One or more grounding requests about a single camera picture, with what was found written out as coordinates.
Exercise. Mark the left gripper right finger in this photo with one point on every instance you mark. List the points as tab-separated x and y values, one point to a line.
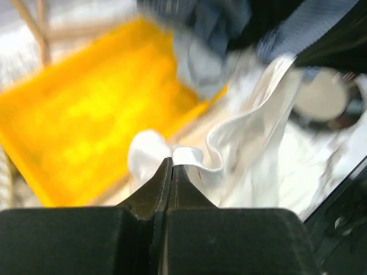
204	239

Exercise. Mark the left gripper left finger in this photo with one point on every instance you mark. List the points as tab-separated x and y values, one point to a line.
122	239

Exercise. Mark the white tank top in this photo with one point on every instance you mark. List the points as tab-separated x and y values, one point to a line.
250	154

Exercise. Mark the grey tank top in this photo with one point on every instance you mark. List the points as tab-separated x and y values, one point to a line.
199	68

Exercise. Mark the blue tank top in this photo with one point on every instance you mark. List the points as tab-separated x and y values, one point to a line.
213	22

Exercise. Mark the blue white striped top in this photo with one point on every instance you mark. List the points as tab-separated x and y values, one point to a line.
303	28

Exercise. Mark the yellow plastic tray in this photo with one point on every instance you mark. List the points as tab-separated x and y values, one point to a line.
68	129

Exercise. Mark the round black cream plate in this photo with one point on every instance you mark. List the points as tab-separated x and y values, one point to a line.
323	98

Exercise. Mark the wooden rack stand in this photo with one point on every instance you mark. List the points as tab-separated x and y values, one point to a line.
45	35

